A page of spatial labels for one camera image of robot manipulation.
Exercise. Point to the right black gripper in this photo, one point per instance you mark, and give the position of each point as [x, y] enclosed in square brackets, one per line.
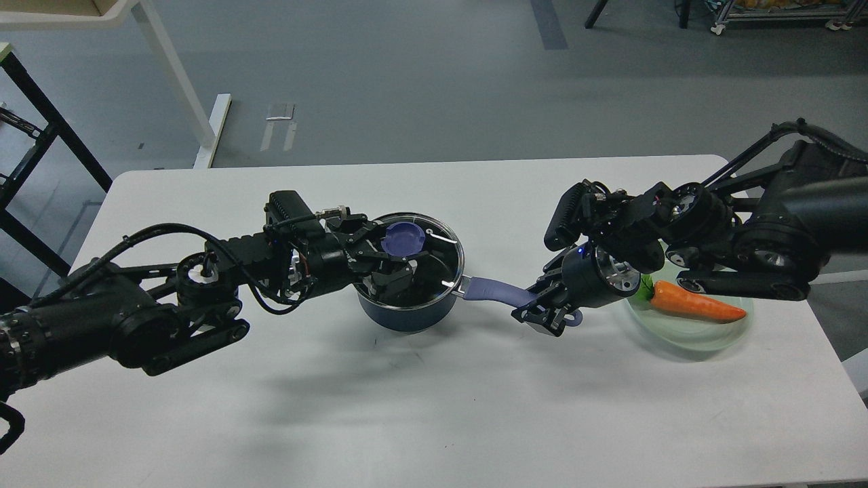
[591, 277]

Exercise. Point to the wheeled metal cart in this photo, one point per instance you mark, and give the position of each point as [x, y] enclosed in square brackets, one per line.
[833, 15]

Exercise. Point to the arm camera module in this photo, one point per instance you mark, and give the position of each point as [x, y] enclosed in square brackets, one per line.
[564, 228]
[288, 210]

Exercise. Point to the black metal stand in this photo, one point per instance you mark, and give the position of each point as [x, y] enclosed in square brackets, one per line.
[56, 129]

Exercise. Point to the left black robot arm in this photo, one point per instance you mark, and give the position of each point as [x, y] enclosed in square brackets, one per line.
[156, 318]

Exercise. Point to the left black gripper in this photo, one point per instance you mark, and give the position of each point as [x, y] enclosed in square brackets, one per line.
[324, 266]

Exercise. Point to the right arm camera module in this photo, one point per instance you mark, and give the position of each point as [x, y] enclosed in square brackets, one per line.
[564, 228]

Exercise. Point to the dark blue saucepan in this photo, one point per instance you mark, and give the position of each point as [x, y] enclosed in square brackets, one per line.
[422, 314]

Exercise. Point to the glass lid with blue knob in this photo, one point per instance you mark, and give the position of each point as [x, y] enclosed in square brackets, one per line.
[405, 233]

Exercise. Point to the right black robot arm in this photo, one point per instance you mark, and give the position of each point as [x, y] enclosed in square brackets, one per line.
[763, 226]

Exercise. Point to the orange toy carrot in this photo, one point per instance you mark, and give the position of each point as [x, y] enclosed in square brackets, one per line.
[668, 297]

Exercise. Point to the pale green plate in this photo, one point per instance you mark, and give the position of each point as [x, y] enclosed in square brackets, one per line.
[691, 334]

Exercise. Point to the left arm camera module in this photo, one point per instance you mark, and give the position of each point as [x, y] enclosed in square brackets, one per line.
[288, 210]

